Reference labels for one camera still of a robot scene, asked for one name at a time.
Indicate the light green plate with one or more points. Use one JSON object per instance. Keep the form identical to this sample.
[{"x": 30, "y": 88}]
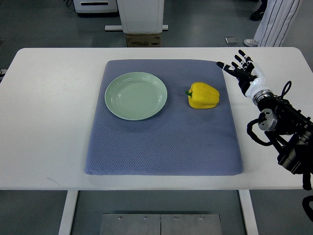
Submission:
[{"x": 135, "y": 96}]

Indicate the white pedestal stand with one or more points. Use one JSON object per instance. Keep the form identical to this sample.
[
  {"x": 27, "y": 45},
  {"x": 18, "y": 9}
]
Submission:
[{"x": 140, "y": 17}]

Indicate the grey floor socket plate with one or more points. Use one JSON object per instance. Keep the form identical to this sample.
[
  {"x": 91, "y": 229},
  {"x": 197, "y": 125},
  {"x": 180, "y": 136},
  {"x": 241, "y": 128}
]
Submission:
[{"x": 231, "y": 41}]

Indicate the white machine with slot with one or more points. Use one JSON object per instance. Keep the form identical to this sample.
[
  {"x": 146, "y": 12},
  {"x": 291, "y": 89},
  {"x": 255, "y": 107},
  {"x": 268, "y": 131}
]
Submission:
[{"x": 95, "y": 6}]

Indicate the metal base plate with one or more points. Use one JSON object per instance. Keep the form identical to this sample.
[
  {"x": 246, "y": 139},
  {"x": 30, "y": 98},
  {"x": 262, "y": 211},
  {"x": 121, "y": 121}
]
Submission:
[{"x": 160, "y": 224}]

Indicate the striped white trousers leg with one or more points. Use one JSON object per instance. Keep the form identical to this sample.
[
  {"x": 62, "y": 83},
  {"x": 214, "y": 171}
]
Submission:
[{"x": 276, "y": 22}]

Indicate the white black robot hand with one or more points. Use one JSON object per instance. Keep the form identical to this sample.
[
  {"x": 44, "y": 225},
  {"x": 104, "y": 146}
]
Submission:
[{"x": 246, "y": 72}]

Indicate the black shoe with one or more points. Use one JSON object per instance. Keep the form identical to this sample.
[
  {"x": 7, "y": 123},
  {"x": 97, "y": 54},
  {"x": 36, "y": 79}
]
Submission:
[{"x": 257, "y": 15}]

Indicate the white right table leg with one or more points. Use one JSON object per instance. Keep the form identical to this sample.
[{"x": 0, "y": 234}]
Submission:
[{"x": 248, "y": 212}]

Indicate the cardboard box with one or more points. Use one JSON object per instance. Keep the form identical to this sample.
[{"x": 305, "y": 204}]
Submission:
[{"x": 143, "y": 40}]

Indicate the yellow bell pepper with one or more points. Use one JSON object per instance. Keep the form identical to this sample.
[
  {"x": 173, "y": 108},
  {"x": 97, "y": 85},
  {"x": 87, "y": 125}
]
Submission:
[{"x": 202, "y": 96}]

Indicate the blue quilted mat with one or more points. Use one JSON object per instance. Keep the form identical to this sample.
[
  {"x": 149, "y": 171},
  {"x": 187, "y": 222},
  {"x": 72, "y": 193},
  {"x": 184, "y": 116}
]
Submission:
[{"x": 178, "y": 140}]

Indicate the white table leg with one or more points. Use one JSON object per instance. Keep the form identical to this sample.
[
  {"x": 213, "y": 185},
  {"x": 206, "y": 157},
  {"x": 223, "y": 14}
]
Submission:
[
  {"x": 68, "y": 213},
  {"x": 248, "y": 212}
]

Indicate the white sneaker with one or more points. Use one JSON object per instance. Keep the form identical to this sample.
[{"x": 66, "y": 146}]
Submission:
[{"x": 251, "y": 43}]

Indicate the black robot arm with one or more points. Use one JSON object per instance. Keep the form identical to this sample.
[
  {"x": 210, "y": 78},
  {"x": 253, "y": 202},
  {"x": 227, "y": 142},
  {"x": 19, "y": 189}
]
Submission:
[{"x": 285, "y": 128}]

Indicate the white left table leg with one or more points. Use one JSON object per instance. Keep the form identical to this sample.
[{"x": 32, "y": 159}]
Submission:
[{"x": 68, "y": 213}]

